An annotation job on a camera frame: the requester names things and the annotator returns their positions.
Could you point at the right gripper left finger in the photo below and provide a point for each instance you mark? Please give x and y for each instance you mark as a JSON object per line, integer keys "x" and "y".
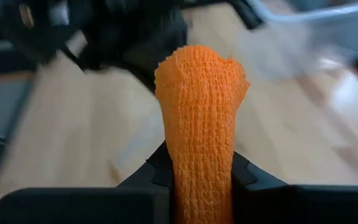
{"x": 89, "y": 205}

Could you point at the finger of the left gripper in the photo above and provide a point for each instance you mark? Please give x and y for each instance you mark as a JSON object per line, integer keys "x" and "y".
{"x": 245, "y": 14}
{"x": 157, "y": 56}

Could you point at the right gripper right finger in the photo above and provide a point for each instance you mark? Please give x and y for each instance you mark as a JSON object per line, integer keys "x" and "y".
{"x": 306, "y": 205}

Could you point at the clear plastic box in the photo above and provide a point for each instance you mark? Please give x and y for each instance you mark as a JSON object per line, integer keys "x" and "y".
{"x": 353, "y": 28}

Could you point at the orange elastic bandage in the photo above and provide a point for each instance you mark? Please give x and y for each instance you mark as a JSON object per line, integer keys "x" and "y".
{"x": 200, "y": 124}

